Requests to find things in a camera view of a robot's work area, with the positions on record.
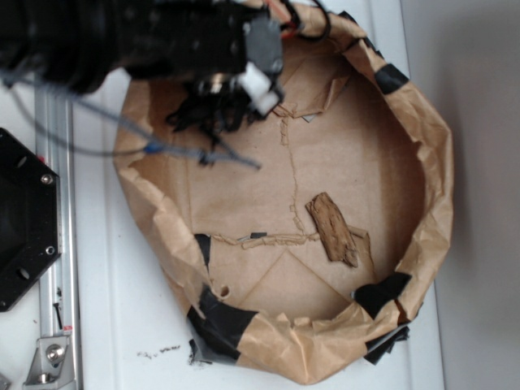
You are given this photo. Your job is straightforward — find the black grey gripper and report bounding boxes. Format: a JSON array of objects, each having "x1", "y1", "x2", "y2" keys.
[{"x1": 125, "y1": 1, "x2": 284, "y2": 151}]

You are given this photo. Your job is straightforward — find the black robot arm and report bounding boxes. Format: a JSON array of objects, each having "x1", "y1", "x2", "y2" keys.
[{"x1": 1, "y1": 1, "x2": 284, "y2": 141}]

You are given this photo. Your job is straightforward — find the brown paper bag tray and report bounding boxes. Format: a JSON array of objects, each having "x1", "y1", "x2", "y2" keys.
[{"x1": 115, "y1": 13, "x2": 453, "y2": 384}]

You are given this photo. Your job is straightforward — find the brown wood piece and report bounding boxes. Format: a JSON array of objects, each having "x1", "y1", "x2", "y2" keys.
[{"x1": 305, "y1": 193, "x2": 358, "y2": 268}]

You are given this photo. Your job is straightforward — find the black red gripper cable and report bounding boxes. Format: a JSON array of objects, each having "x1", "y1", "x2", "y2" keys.
[{"x1": 264, "y1": 0, "x2": 331, "y2": 41}]

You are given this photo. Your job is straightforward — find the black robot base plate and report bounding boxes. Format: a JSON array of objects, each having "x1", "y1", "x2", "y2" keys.
[{"x1": 1, "y1": 128, "x2": 60, "y2": 313}]

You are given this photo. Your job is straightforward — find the aluminium extrusion rail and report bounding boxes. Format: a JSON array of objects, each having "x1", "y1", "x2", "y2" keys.
[{"x1": 33, "y1": 88, "x2": 85, "y2": 390}]

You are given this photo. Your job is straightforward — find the metal corner bracket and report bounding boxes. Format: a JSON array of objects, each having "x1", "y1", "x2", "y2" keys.
[{"x1": 23, "y1": 336, "x2": 75, "y2": 389}]

